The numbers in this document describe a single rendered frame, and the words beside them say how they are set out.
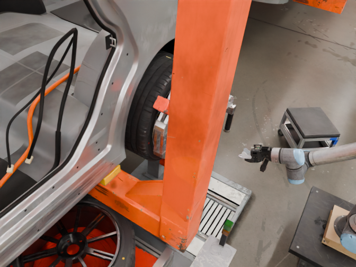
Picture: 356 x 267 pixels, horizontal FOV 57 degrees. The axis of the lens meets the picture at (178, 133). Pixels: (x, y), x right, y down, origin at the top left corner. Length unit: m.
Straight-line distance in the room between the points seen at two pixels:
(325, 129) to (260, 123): 0.68
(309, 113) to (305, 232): 1.28
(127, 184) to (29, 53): 1.03
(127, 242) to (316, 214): 1.30
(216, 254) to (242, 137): 1.60
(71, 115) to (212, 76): 0.94
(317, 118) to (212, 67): 2.31
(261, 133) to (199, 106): 2.32
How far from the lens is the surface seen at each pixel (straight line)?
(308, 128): 3.04
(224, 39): 0.93
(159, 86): 1.73
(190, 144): 1.19
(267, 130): 3.42
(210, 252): 1.90
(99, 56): 1.75
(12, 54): 2.29
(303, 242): 2.29
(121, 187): 1.81
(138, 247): 2.08
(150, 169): 2.41
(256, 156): 1.96
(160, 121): 1.73
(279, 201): 2.82
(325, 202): 2.56
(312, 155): 2.03
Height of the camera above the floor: 2.10
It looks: 42 degrees down
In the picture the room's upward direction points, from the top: 6 degrees clockwise
